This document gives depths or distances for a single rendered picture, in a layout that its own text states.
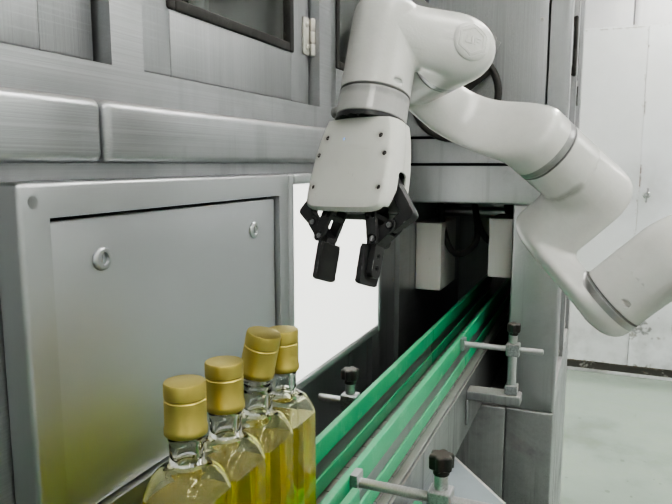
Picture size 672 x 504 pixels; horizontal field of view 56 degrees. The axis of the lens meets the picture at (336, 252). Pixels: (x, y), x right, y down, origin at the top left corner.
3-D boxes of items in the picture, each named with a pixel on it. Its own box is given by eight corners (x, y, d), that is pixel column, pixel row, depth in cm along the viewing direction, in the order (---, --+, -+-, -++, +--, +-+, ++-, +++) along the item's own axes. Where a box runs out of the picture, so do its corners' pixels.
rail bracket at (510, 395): (461, 415, 140) (463, 315, 136) (540, 427, 133) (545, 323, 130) (456, 423, 135) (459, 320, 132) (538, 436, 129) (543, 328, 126)
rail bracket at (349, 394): (324, 437, 107) (323, 360, 105) (362, 444, 105) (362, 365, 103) (314, 446, 104) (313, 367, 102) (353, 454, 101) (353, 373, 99)
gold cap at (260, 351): (249, 362, 64) (257, 322, 63) (280, 374, 63) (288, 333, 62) (231, 373, 61) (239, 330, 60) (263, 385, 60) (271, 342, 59)
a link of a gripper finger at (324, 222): (305, 197, 69) (314, 242, 67) (339, 178, 66) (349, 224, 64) (321, 203, 71) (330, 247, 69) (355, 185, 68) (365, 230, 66)
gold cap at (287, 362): (275, 362, 70) (275, 323, 69) (304, 365, 69) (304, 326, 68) (260, 371, 67) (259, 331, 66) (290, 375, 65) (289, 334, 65)
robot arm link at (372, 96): (315, 87, 68) (311, 112, 67) (385, 78, 62) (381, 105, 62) (355, 113, 73) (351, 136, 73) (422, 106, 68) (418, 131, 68)
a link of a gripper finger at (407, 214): (373, 157, 65) (346, 204, 66) (428, 187, 61) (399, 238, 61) (379, 160, 66) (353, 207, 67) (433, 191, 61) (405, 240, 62)
